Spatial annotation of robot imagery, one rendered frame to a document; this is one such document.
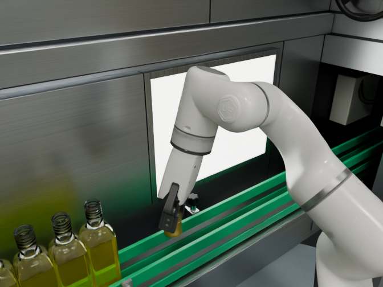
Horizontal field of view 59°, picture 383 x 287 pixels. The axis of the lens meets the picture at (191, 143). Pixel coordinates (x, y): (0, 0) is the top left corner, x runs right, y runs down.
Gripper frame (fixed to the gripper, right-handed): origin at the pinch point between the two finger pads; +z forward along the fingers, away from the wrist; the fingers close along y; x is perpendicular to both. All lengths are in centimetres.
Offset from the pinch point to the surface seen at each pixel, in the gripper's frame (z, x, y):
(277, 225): 12.1, 24.0, -31.3
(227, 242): 13.5, 12.0, -17.7
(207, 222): 13.0, 5.8, -22.0
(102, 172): -0.1, -18.5, -6.3
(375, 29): -44, 33, -57
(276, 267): 24.7, 27.8, -30.5
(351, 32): -42, 28, -61
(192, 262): 16.2, 5.8, -9.4
